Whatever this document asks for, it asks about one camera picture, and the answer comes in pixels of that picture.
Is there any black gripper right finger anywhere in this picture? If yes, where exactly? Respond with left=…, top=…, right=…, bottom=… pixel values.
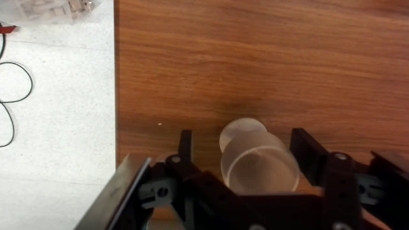
left=291, top=127, right=409, bottom=230

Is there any clear plastic bag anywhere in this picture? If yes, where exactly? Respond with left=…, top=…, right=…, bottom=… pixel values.
left=16, top=0, right=103, bottom=23

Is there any small red object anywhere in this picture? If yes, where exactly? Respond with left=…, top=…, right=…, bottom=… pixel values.
left=0, top=23, right=20, bottom=36

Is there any wooden goblet cup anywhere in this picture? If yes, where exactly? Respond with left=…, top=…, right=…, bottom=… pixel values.
left=219, top=116, right=302, bottom=197

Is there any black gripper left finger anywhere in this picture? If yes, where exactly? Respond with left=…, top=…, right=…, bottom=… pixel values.
left=119, top=129, right=236, bottom=230

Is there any thin black floor cable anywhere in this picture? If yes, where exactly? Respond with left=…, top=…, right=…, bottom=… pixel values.
left=0, top=24, right=36, bottom=150

